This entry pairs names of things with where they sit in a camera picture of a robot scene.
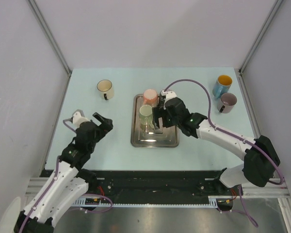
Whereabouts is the green mug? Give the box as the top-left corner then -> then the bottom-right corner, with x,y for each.
139,104 -> 155,130

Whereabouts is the cream mug black handle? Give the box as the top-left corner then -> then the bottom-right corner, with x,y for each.
97,80 -> 114,100

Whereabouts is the purple mug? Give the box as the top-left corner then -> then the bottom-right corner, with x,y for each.
217,93 -> 237,114

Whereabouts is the blue butterfly mug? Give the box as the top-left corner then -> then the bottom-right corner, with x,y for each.
212,75 -> 232,99

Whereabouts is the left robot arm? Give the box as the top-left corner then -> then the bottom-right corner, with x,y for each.
13,110 -> 113,233

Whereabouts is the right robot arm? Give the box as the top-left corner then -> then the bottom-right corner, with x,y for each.
153,96 -> 280,195

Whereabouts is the pink orange mug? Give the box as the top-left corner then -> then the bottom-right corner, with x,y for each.
143,89 -> 158,107

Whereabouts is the steel tray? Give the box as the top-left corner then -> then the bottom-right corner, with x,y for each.
130,94 -> 179,148

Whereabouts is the aluminium profile bar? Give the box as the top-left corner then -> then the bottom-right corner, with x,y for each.
25,177 -> 290,199

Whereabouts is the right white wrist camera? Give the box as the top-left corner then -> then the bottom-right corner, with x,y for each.
159,89 -> 177,101

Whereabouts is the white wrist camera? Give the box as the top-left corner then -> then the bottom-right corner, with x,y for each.
159,89 -> 177,101
72,109 -> 90,128

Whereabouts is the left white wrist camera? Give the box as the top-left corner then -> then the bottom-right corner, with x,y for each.
72,109 -> 90,128

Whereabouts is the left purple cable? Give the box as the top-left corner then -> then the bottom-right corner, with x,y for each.
19,117 -> 113,233

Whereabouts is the purple cable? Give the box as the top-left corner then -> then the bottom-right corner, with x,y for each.
19,117 -> 113,233
163,79 -> 286,228

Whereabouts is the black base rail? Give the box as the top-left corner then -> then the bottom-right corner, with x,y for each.
80,169 -> 239,204

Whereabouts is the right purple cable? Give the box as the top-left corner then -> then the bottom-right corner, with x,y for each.
163,79 -> 286,228

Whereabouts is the white slotted cable duct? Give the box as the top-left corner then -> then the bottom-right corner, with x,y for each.
71,196 -> 233,211

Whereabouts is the left aluminium frame post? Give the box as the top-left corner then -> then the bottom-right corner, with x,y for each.
26,0 -> 72,77

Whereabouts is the aluminium frame post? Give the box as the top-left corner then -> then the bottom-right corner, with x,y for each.
238,0 -> 285,75
26,0 -> 72,77

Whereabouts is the right aluminium frame post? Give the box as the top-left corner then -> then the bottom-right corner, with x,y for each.
238,0 -> 285,75

